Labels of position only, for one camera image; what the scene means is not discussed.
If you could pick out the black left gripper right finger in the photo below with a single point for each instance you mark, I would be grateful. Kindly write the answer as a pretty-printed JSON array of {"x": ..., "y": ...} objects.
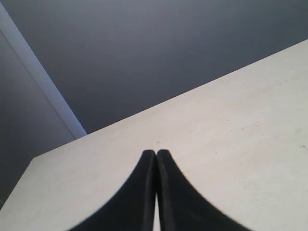
[{"x": 181, "y": 206}]

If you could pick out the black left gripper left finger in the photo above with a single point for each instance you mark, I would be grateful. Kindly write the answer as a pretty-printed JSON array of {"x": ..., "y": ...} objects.
[{"x": 133, "y": 205}]

